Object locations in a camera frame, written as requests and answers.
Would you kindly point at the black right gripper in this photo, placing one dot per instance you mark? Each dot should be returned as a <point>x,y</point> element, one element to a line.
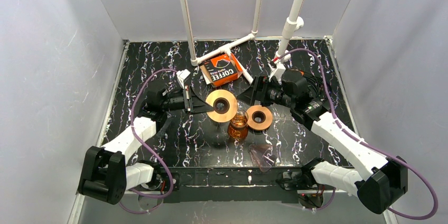
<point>259,91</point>

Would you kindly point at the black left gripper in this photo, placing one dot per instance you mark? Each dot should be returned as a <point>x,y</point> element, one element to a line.
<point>188,98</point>

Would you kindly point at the wooden ring dripper holder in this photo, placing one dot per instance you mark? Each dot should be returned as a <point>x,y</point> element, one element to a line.
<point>224,105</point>

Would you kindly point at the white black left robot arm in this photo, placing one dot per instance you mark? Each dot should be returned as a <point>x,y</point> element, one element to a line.
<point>105,175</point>

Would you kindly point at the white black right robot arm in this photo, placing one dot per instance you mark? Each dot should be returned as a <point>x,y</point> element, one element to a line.
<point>376,180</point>

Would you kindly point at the orange coffee filter box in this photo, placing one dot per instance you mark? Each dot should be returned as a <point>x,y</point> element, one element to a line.
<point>221,70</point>

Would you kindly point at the pink translucent plastic dripper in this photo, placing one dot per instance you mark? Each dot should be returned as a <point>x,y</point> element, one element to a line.
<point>263,156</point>

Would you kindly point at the amber glass server pitcher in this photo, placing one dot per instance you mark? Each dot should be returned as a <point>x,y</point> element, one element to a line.
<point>238,127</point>

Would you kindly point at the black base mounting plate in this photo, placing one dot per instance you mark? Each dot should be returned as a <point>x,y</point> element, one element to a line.
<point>243,184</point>

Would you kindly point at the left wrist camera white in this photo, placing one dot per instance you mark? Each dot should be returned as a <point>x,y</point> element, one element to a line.
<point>182,77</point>

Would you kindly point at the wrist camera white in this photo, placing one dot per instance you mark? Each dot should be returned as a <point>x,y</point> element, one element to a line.
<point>182,77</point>
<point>276,71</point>

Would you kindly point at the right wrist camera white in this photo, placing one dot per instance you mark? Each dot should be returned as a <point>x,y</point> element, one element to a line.
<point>276,71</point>

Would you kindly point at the white PVC pipe frame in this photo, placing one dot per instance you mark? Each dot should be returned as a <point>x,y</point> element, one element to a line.
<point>246,12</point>

